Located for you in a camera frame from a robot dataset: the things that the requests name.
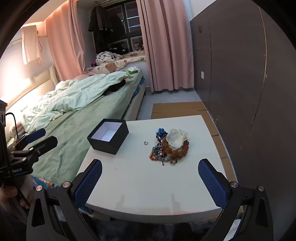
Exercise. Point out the cream patterned blanket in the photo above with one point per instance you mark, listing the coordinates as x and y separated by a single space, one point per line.
129 60

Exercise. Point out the light green duvet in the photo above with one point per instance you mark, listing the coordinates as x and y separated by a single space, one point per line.
76 95

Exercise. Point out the cream bed base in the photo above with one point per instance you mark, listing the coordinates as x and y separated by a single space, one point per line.
136 104

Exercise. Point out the green bed with duvet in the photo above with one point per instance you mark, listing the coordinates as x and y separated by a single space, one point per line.
92 120

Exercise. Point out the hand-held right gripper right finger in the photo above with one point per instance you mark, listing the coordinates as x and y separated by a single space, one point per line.
211 183

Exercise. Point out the blue beaded ornament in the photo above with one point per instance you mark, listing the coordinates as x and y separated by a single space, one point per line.
160 132

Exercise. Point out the white wall socket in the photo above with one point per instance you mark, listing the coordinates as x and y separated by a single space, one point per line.
202 75

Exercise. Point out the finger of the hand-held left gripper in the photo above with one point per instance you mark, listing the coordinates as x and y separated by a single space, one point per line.
34 134
45 142

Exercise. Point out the pink curtain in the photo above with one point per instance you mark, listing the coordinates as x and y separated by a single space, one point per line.
166 46
67 41

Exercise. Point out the white hanging cloth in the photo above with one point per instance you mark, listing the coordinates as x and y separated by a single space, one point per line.
30 44

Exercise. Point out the black garment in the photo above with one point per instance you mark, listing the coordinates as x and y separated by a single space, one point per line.
115 87

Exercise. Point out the pink pillow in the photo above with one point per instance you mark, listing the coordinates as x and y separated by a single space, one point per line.
16 131

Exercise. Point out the black jewelry box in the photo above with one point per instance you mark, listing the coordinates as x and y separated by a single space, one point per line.
104 146

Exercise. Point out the brown cardboard sheet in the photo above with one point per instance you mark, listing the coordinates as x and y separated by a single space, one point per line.
175 109

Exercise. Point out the dark hanging clothes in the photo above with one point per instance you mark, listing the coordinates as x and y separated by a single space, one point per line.
98 20

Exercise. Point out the cream headboard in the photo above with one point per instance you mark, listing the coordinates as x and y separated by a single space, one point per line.
30 85

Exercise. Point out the dark wardrobe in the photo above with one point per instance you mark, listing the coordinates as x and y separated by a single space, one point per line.
242 81

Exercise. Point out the white table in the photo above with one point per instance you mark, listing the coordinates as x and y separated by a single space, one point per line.
138 180

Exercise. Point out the white black-patterned blanket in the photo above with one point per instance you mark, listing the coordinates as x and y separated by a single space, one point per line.
107 57

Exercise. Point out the window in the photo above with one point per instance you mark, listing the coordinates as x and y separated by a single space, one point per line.
124 25

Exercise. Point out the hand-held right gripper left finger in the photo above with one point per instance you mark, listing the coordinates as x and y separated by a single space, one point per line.
89 183

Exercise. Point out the white translucent pouch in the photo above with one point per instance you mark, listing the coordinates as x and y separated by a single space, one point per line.
177 138

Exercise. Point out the colourful printed sheet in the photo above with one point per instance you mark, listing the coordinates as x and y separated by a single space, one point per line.
45 182

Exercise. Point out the plush doll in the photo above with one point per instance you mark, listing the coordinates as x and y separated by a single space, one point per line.
137 45

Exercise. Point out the person's left hand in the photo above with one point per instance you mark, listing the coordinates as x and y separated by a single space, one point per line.
8 194

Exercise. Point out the green tissue box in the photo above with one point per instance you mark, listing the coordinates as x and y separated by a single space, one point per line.
132 71

